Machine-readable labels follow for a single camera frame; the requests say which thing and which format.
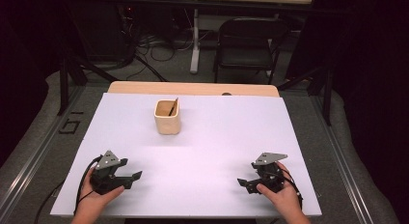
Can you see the white desk leg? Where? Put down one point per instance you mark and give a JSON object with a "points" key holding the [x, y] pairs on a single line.
{"points": [[195, 56]]}

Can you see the beige square cup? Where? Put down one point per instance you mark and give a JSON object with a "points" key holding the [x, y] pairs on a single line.
{"points": [[167, 124]]}

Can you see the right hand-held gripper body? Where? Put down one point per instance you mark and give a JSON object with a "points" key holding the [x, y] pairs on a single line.
{"points": [[271, 177]]}

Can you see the person's left hand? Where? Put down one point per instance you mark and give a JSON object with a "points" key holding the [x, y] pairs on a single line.
{"points": [[95, 203]]}

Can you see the white table sheet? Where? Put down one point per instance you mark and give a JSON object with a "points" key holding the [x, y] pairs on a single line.
{"points": [[209, 143]]}

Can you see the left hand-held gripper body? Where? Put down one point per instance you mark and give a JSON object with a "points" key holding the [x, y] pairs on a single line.
{"points": [[106, 180]]}

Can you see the wooden table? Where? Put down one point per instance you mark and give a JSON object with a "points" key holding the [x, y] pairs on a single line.
{"points": [[193, 88]]}

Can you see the black folding chair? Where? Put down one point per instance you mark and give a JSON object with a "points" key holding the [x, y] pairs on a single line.
{"points": [[246, 53]]}

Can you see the person's right hand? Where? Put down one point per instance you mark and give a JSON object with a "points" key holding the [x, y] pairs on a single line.
{"points": [[286, 200]]}

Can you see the black metal stand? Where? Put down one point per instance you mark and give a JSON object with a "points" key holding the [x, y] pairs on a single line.
{"points": [[64, 82], [327, 95]]}

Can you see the aluminium floor rail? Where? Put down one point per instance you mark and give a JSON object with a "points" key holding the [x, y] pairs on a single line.
{"points": [[35, 153], [340, 166]]}

